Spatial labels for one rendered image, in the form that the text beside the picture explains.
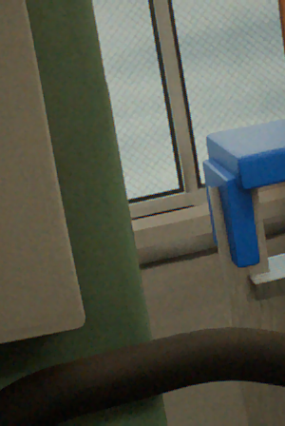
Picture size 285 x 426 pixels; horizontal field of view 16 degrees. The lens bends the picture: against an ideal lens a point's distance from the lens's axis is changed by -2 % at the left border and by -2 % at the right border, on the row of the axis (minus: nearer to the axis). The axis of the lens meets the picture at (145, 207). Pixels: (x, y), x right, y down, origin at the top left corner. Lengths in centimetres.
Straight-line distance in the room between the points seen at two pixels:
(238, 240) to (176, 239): 74
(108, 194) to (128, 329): 6
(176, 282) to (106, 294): 159
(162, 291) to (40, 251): 167
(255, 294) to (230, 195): 15
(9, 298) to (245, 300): 96
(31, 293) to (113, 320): 8
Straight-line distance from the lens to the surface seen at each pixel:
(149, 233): 200
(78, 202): 44
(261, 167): 125
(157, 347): 43
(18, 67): 37
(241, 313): 134
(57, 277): 39
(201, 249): 203
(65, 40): 43
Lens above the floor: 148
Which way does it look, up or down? 17 degrees down
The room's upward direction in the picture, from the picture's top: 10 degrees counter-clockwise
